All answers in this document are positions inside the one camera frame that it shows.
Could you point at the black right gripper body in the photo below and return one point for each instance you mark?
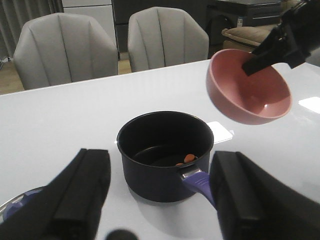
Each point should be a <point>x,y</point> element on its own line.
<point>299,33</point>

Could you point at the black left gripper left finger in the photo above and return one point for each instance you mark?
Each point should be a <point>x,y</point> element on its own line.
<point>69,207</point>

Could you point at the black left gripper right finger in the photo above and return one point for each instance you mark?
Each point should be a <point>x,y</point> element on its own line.
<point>253,205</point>

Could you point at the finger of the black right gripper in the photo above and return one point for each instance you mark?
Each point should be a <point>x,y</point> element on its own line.
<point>262,61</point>
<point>272,42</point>

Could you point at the pink bowl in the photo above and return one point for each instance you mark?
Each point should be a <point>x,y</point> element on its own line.
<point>253,100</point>

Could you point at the orange ham slices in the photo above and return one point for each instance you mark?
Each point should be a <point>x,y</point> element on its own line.
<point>187,159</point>

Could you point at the beige cushion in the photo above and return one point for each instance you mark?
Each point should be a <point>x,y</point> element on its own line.
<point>246,38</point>

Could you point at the dark kitchen counter cabinet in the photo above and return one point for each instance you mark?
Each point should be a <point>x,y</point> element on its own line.
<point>212,15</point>

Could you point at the dark blue saucepan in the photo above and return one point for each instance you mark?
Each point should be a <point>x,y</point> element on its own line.
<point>150,146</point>

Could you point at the right grey upholstered chair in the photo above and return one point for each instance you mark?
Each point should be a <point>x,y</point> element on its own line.
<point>163,36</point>

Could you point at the grey upholstered chair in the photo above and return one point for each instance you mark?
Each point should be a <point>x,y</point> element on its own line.
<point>63,48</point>
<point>163,36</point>

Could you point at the left grey upholstered chair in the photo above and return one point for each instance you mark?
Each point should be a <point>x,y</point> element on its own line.
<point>63,48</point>

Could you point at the white refrigerator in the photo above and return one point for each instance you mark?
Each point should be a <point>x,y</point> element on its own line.
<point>101,10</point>

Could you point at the grey curtain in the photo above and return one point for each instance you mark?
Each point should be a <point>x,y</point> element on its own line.
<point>15,13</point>

